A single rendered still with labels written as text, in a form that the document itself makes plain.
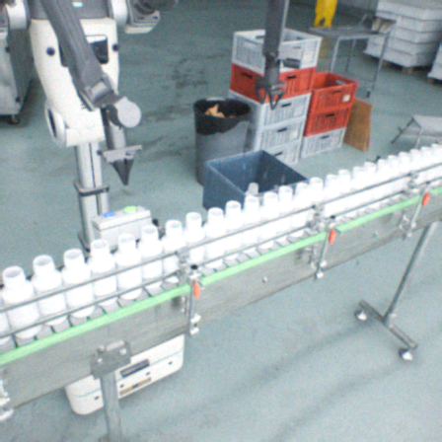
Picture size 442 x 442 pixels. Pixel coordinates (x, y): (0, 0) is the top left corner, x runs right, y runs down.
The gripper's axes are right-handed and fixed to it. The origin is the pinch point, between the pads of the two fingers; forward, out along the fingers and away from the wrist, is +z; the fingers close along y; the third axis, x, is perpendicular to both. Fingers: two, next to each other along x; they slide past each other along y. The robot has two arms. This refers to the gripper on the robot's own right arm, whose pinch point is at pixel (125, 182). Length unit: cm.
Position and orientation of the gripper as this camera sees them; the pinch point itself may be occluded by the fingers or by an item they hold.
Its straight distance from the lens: 112.4
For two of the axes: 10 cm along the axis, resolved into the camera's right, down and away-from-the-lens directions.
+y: 8.3, -2.6, 4.9
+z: 1.2, 9.4, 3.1
